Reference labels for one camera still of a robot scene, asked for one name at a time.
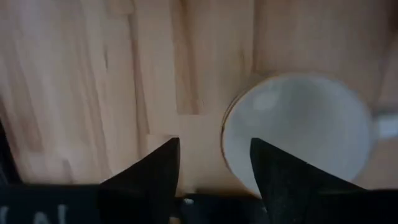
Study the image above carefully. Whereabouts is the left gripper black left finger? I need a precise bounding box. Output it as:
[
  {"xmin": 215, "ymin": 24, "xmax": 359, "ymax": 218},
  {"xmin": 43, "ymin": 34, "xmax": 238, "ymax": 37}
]
[{"xmin": 98, "ymin": 137, "xmax": 182, "ymax": 224}]

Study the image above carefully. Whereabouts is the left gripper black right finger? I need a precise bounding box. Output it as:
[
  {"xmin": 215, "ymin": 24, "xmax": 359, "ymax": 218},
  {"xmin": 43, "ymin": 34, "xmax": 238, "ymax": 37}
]
[{"xmin": 249, "ymin": 138, "xmax": 364, "ymax": 224}]

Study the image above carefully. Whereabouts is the plain white mug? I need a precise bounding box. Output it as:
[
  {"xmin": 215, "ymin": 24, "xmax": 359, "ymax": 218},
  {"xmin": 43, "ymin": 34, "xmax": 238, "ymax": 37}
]
[{"xmin": 221, "ymin": 73, "xmax": 398, "ymax": 198}]

